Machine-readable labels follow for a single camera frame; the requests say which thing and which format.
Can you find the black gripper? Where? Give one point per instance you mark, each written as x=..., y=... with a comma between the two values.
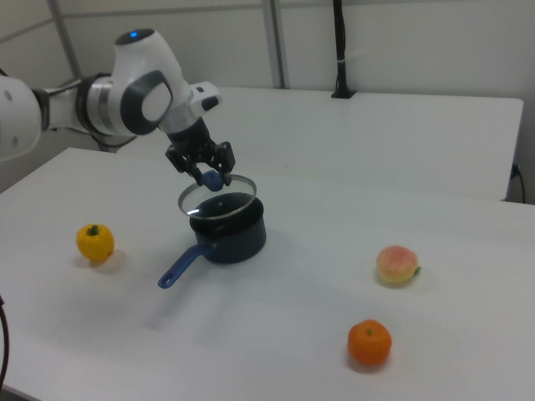
x=190, y=140

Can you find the glass lid with blue knob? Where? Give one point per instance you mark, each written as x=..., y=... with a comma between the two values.
x=211, y=180

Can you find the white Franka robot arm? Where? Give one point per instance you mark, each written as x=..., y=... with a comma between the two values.
x=142, y=79

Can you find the dark blue saucepan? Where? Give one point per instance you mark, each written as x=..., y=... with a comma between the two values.
x=238, y=242

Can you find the yellow bell pepper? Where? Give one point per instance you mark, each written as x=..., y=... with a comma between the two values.
x=95, y=244

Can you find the pink yellow peach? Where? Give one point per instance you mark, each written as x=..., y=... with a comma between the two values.
x=395, y=265

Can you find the orange mandarin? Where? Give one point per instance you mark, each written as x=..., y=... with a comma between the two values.
x=370, y=342

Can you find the black camera pole with clamp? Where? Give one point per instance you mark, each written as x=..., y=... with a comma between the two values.
x=340, y=42

